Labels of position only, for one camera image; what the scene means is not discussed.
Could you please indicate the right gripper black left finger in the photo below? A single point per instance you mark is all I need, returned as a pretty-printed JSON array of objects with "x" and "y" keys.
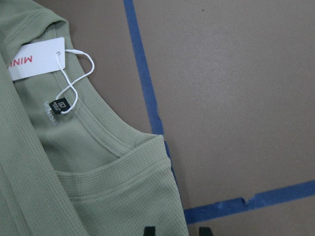
[{"x": 150, "y": 231}]

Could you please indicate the olive green long-sleeve shirt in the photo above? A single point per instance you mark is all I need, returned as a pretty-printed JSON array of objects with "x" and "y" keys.
[{"x": 69, "y": 166}]

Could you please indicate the white shirt price tag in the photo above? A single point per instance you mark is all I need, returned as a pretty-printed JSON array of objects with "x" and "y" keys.
[{"x": 44, "y": 57}]

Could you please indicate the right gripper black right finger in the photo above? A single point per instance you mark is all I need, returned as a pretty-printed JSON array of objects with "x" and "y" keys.
[{"x": 205, "y": 231}]

